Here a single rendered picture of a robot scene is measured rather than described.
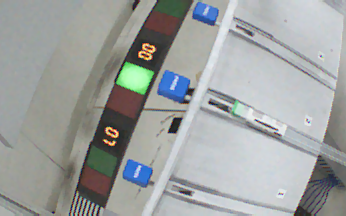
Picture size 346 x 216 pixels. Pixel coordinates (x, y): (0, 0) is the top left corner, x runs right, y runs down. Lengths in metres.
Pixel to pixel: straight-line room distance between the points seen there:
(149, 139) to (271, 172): 0.57
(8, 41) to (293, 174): 0.44
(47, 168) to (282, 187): 0.84
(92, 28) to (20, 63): 0.86
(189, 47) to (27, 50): 0.68
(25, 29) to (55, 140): 0.81
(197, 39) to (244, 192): 0.65
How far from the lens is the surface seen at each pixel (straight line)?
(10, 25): 1.01
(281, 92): 1.09
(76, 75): 1.84
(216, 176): 1.05
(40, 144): 1.78
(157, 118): 1.61
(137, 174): 1.03
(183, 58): 1.65
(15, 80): 1.02
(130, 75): 1.08
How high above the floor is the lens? 1.48
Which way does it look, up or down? 47 degrees down
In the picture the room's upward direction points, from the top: 92 degrees clockwise
